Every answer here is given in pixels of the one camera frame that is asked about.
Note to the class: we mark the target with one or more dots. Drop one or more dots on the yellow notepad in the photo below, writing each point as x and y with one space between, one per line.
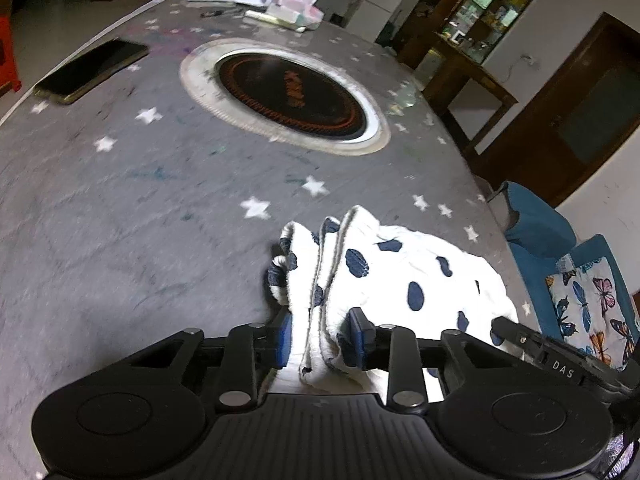
265 17

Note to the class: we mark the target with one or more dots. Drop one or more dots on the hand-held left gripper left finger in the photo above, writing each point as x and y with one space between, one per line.
285 335

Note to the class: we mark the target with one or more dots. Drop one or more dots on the red plastic stool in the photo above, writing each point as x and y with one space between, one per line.
7 55

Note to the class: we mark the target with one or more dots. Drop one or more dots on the butterfly print cushion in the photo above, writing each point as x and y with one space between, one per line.
590 305

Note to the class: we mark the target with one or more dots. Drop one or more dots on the grey star table mat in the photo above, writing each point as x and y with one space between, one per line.
125 200

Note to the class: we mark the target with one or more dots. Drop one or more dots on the wooden door with glass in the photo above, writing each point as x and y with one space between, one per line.
575 115

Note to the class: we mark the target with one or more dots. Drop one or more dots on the round built-in cooktop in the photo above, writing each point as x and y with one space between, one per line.
285 90

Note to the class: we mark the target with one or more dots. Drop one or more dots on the black smartphone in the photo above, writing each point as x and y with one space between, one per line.
90 72

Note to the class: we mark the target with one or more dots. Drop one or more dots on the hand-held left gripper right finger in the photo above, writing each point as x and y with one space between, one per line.
357 337

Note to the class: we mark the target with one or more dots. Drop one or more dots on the black pen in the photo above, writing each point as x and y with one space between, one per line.
217 12

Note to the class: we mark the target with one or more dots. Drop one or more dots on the white polka dot garment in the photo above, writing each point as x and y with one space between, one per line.
425 270

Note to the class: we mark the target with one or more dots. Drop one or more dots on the blue sofa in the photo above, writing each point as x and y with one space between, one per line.
535 230

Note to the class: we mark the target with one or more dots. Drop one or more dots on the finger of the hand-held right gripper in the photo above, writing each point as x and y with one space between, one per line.
510 329

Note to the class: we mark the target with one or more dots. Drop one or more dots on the wooden side table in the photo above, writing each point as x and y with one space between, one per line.
470 75

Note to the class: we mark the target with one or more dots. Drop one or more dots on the wooden display cabinet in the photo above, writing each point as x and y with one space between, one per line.
450 5

